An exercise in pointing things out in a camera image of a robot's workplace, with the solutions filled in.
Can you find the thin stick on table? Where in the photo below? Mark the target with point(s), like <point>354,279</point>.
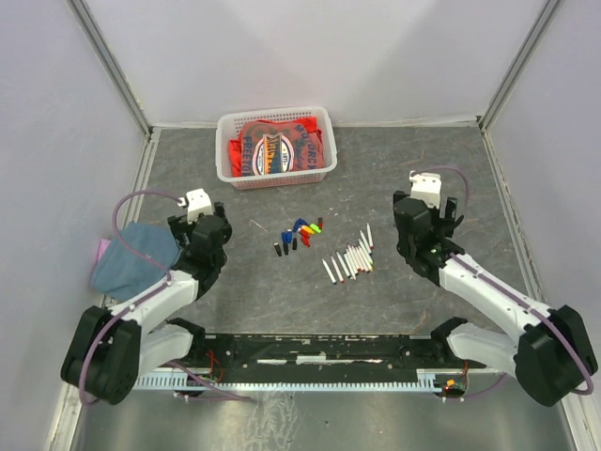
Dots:
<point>255,223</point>

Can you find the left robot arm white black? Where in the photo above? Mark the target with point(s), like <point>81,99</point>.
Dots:
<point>147,313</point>

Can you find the uncapped white marker red end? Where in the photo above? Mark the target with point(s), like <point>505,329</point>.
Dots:
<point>369,236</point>

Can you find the circuit board with leds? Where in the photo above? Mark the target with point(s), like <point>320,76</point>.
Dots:
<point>455,387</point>

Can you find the white marker yellow cap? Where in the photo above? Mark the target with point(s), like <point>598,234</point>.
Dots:
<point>366,252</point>

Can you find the white marker green cap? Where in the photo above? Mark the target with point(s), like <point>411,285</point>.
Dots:
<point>364,257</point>

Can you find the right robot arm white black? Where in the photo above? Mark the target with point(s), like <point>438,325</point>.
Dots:
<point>547,350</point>

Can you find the pink cloth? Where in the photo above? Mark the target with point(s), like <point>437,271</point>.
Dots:
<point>103,246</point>

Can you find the white plastic basket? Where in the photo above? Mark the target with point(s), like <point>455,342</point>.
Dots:
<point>229,126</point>

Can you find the blue cloth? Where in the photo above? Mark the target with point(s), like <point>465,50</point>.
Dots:
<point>121,274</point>

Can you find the uncapped white marker blue end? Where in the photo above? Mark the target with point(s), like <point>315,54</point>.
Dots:
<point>365,242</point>

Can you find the white marker red eraser cap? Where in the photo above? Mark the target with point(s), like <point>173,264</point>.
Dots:
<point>356,261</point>

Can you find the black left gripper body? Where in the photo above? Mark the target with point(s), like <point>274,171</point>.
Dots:
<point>179,227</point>

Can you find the aluminium frame rail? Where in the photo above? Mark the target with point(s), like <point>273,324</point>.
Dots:
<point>171,345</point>

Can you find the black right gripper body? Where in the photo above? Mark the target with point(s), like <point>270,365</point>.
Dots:
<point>442,226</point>

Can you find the orange printed cloth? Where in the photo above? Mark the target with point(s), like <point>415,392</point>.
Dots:
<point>264,147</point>

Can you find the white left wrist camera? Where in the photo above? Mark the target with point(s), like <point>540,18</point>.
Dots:
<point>196,203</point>

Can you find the blue slotted cable duct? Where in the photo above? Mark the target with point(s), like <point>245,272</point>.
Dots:
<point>179,381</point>

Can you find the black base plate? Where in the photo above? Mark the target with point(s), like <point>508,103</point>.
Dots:
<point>321,357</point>

